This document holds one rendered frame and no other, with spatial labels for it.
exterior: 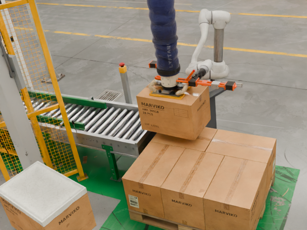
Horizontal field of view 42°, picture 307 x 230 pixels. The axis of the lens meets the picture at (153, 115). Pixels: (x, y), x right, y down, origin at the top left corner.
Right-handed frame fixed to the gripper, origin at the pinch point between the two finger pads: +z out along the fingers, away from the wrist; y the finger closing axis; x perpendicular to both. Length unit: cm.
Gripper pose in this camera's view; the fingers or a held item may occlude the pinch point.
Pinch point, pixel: (194, 81)
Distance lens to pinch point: 374.6
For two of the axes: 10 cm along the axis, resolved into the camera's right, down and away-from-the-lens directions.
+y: 1.3, 8.4, 5.3
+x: -8.9, -1.4, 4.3
